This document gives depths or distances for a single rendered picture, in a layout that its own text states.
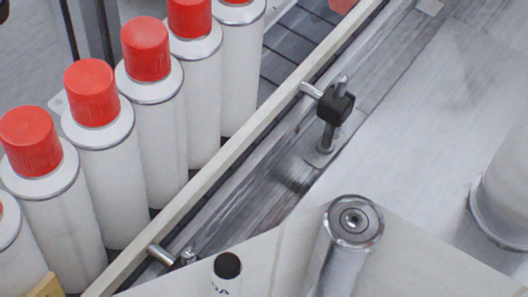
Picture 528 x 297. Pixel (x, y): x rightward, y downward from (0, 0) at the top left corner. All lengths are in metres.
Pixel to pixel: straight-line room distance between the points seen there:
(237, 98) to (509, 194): 0.25
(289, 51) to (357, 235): 0.37
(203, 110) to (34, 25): 0.34
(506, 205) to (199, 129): 0.28
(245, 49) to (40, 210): 0.22
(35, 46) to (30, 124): 0.41
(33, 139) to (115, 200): 0.12
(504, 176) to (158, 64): 0.31
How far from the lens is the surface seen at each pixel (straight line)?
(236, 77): 0.59
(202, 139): 0.60
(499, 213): 0.63
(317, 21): 0.79
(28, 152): 0.43
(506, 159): 0.60
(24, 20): 0.87
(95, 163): 0.49
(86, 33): 0.65
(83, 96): 0.44
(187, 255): 0.52
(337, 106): 0.65
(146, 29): 0.48
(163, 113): 0.50
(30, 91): 0.79
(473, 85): 0.77
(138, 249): 0.57
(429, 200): 0.66
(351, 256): 0.42
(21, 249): 0.46
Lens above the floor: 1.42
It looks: 55 degrees down
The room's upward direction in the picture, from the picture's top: 7 degrees clockwise
